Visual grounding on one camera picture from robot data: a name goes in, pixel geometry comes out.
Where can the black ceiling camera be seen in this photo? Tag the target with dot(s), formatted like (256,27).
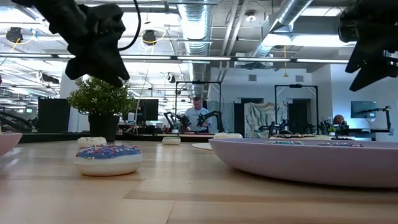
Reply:
(149,36)
(14,34)

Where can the purple plate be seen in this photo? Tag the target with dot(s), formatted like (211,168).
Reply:
(295,161)

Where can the black background robot arm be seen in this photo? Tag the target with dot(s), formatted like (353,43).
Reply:
(175,119)
(211,116)

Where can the small indigo sprinkled donut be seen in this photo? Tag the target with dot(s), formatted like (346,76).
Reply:
(108,161)

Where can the small green iced donut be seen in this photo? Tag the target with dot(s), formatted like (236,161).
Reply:
(171,140)

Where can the silver slanted ceiling duct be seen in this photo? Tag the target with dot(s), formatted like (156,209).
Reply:
(289,15)

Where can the black background rig frame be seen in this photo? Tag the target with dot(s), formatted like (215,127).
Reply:
(199,82)
(295,86)

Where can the black partition panel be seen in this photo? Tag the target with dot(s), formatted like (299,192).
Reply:
(53,115)

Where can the large white donut blue drizzle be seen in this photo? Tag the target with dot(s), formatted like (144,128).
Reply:
(228,135)

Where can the black background camera stand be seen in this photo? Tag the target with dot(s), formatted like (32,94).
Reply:
(387,121)

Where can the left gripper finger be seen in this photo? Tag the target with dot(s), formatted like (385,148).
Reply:
(105,76)
(109,56)

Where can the black background robot arms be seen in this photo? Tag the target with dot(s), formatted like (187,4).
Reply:
(273,127)

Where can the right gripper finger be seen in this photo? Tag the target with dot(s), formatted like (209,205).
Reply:
(379,70)
(367,53)

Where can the small lilac iced donut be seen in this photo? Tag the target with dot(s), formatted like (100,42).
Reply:
(339,144)

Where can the green potted plant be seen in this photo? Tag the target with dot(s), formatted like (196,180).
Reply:
(102,99)

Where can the small teal iced donut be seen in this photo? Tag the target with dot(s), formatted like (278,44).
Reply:
(284,142)

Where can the large chocolate iced donut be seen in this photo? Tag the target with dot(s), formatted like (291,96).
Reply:
(292,136)

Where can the pink plate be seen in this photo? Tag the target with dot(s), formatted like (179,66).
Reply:
(7,141)

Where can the black desk monitor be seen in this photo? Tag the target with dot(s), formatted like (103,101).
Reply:
(149,109)

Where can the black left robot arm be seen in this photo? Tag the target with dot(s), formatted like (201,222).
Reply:
(46,12)

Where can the wall-mounted monitor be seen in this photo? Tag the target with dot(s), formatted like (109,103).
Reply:
(363,109)

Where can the black aluminium table frame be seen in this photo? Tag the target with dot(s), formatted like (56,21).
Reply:
(49,137)

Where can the black background machine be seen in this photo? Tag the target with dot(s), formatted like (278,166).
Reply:
(15,121)

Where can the painted hanging cloth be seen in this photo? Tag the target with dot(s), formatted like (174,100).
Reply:
(261,118)

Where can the small cream iced donut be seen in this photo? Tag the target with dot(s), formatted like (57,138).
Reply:
(91,141)

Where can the white round placemat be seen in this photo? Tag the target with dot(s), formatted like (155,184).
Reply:
(202,146)

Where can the person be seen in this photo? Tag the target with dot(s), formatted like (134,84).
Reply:
(339,119)
(195,116)

